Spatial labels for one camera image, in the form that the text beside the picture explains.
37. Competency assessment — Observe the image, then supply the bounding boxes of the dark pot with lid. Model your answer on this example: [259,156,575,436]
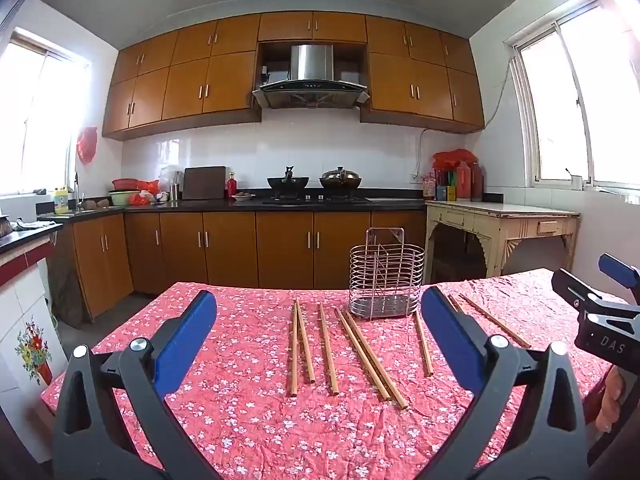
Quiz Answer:
[319,165,362,198]

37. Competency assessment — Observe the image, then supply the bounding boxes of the narrow wooden wall cabinet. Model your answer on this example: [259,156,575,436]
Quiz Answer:
[257,11,368,43]

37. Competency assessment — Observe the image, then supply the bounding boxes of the black gas stove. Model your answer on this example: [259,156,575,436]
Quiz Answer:
[260,195,371,206]

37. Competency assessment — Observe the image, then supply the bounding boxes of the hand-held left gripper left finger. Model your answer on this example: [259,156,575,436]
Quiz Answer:
[52,290,218,480]

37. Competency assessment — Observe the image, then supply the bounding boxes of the white framed sliding window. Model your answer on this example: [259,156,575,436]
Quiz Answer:
[504,0,640,191]

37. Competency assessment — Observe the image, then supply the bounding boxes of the wooden wall cabinet unit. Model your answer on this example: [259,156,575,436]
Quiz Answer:
[360,15,486,134]
[102,14,262,141]

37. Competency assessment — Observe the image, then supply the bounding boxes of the crumpled red plastic bag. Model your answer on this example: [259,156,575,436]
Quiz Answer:
[432,149,476,171]

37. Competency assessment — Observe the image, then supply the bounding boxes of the cream wooden side table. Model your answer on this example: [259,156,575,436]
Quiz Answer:
[425,200,581,283]

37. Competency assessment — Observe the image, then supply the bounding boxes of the dark cutting board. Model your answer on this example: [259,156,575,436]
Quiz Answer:
[182,166,227,201]

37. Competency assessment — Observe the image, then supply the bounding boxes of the hanging red plastic bag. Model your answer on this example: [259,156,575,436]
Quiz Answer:
[76,127,98,165]

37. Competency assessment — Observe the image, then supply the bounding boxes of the metal wire utensil holder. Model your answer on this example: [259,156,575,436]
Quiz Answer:
[348,228,425,319]

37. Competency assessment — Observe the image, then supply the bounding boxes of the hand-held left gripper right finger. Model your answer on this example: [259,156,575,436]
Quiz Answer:
[415,286,598,480]

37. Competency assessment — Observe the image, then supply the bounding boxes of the black wok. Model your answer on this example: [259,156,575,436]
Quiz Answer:
[266,166,311,200]

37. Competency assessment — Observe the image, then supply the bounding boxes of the person's right hand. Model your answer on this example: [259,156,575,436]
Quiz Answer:
[596,367,627,433]

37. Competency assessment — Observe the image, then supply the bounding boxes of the bare sliding window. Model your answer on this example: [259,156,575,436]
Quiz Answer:
[0,27,93,196]

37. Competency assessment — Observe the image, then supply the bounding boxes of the black kitchen countertop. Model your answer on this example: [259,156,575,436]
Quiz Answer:
[0,189,427,257]

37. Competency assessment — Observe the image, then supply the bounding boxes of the red floral tablecloth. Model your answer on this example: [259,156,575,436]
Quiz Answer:
[41,267,633,480]

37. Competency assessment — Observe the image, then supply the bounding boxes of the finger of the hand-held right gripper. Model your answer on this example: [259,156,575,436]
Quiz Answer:
[598,253,640,306]
[551,268,628,314]

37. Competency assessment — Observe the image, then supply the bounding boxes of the steel range hood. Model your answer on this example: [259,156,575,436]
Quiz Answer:
[252,44,371,110]

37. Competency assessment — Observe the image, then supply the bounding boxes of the wooden base cabinets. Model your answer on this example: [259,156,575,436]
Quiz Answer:
[47,210,428,318]

